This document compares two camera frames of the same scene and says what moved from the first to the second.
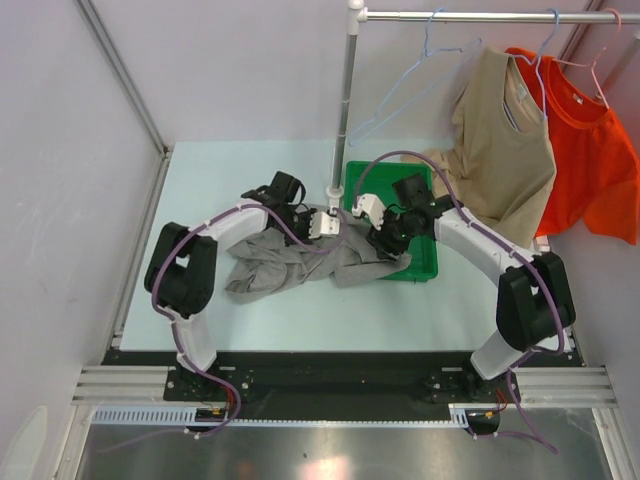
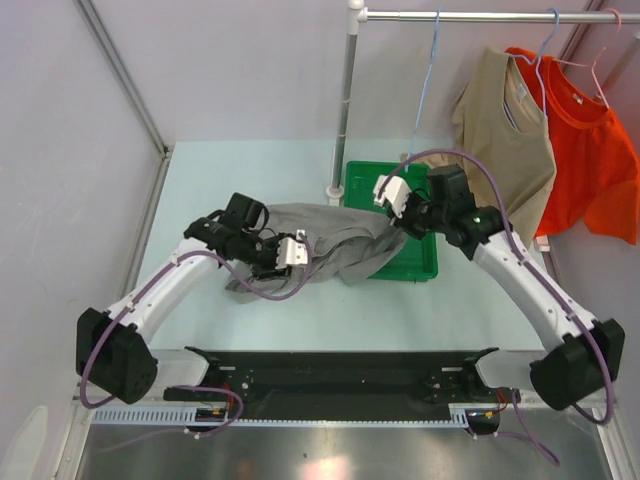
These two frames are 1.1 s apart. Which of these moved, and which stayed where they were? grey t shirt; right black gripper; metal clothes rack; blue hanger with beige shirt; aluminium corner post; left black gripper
Moved: right black gripper; left black gripper
Stayed: grey t shirt; metal clothes rack; blue hanger with beige shirt; aluminium corner post
